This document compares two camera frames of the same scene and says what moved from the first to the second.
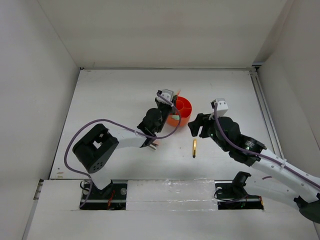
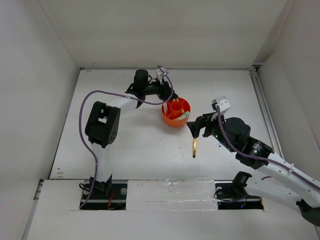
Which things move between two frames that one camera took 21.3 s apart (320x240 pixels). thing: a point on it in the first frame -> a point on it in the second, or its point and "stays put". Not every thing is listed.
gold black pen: (194, 148) stays put
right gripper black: (202, 119) stays put
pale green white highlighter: (175, 117) -> (187, 114)
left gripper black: (171, 108) -> (165, 91)
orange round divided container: (184, 107) stays put
